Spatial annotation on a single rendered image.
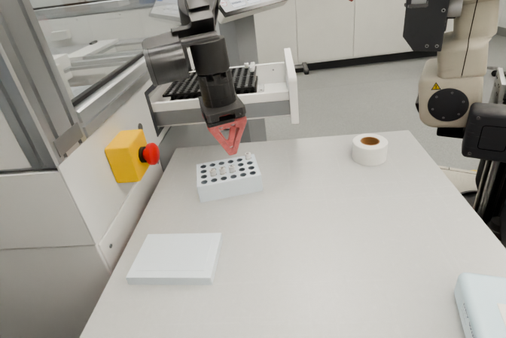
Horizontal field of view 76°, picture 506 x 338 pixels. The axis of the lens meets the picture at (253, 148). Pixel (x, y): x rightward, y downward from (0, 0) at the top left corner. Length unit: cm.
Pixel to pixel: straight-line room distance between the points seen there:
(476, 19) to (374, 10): 287
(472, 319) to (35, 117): 55
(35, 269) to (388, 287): 55
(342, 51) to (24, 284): 361
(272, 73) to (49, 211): 67
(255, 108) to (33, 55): 44
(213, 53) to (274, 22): 321
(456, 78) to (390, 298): 74
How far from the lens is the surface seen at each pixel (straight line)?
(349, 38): 389
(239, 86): 79
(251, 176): 62
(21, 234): 63
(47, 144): 49
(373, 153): 70
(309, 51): 382
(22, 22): 50
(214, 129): 54
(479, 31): 110
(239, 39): 178
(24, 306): 78
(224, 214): 60
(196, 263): 51
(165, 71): 51
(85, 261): 62
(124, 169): 60
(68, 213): 55
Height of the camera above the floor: 115
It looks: 29 degrees down
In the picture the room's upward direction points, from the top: 8 degrees counter-clockwise
